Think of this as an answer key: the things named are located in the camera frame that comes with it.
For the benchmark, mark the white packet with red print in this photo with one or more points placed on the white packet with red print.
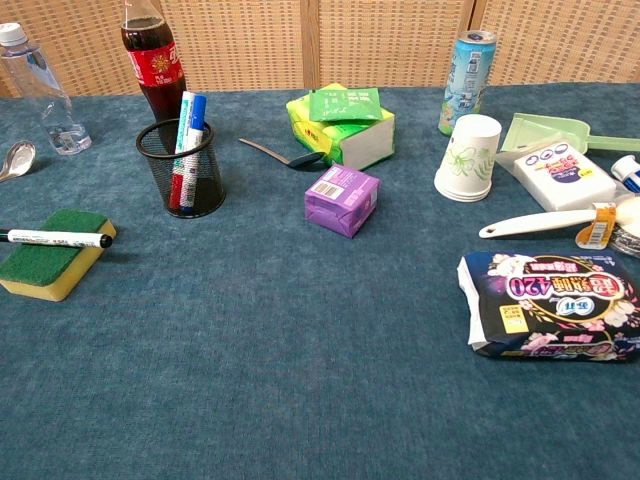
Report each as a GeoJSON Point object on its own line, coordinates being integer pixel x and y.
{"type": "Point", "coordinates": [565, 175]}

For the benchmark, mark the silver metal spoon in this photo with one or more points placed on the silver metal spoon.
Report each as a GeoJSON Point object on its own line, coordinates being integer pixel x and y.
{"type": "Point", "coordinates": [20, 157]}

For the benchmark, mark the black marker pen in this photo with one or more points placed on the black marker pen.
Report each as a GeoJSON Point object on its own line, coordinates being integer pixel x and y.
{"type": "Point", "coordinates": [50, 238]}

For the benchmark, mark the white floral paper cup stack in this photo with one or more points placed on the white floral paper cup stack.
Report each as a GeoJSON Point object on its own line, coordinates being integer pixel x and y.
{"type": "Point", "coordinates": [467, 160]}

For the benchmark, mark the purple wrapped box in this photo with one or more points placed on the purple wrapped box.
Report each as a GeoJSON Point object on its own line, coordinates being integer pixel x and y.
{"type": "Point", "coordinates": [340, 200]}

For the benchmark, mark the cola bottle with red label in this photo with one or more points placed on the cola bottle with red label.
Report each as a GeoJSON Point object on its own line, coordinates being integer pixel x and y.
{"type": "Point", "coordinates": [155, 65]}

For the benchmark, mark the white and blue tube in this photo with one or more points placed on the white and blue tube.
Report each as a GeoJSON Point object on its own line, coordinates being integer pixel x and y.
{"type": "Point", "coordinates": [629, 171]}

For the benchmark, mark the green sachet packet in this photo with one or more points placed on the green sachet packet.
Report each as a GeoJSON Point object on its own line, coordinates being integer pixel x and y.
{"type": "Point", "coordinates": [345, 105]}

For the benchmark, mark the black mesh pen holder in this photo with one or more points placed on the black mesh pen holder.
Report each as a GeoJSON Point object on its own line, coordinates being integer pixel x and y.
{"type": "Point", "coordinates": [202, 170]}

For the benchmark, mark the light green plastic dustpan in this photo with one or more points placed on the light green plastic dustpan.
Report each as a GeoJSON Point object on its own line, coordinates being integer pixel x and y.
{"type": "Point", "coordinates": [545, 132]}

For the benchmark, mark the clear plastic water bottle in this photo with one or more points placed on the clear plastic water bottle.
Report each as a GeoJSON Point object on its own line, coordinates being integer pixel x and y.
{"type": "Point", "coordinates": [52, 100]}

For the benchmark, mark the green and yellow tissue pack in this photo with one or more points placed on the green and yellow tissue pack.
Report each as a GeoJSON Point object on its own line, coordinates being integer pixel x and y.
{"type": "Point", "coordinates": [365, 142]}

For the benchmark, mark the blue table cloth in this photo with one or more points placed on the blue table cloth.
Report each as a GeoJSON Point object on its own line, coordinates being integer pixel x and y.
{"type": "Point", "coordinates": [280, 350]}

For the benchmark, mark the green and yellow sponge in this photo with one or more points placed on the green and yellow sponge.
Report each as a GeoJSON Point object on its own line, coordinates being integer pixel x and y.
{"type": "Point", "coordinates": [40, 262]}

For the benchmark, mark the white brush with orange label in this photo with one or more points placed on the white brush with orange label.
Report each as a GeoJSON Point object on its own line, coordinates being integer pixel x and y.
{"type": "Point", "coordinates": [540, 221]}

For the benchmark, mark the dark sanitary pad package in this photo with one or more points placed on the dark sanitary pad package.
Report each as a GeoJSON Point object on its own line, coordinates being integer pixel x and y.
{"type": "Point", "coordinates": [555, 310]}

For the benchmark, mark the woven rattan folding screen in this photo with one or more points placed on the woven rattan folding screen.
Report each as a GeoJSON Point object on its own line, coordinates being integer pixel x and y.
{"type": "Point", "coordinates": [390, 40]}

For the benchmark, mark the light blue drink can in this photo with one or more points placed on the light blue drink can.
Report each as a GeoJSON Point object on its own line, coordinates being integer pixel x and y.
{"type": "Point", "coordinates": [465, 85]}

